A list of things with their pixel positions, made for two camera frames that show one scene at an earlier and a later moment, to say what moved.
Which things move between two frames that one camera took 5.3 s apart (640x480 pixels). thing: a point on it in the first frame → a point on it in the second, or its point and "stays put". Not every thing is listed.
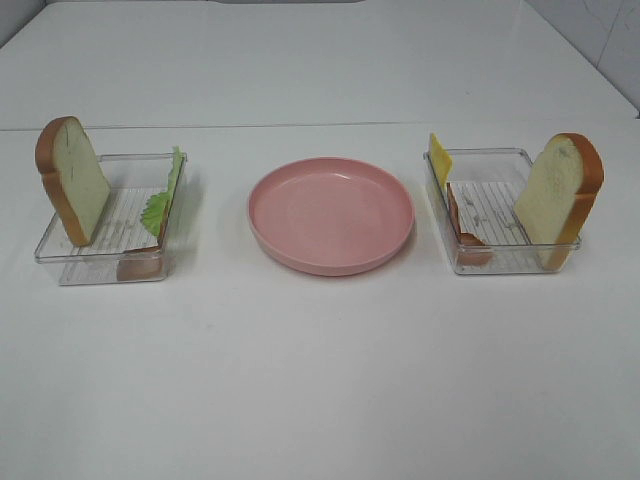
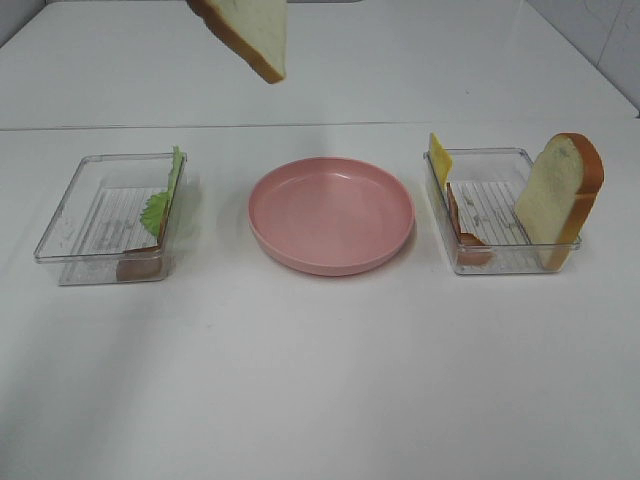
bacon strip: x=140 y=264 stays put
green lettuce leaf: x=155 y=208 stays put
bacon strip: x=472 y=251 stays put
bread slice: x=73 y=174 → x=254 y=30
